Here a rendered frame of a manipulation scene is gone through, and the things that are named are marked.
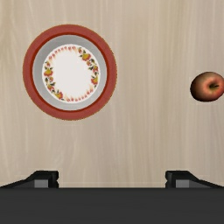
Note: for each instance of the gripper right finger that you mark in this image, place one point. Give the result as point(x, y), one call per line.
point(180, 180)

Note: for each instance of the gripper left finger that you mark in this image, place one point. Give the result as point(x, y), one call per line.
point(43, 180)

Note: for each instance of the red apple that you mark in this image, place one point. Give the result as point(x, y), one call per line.
point(207, 87)

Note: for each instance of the red-rimmed floral plate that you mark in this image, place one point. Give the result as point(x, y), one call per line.
point(70, 72)

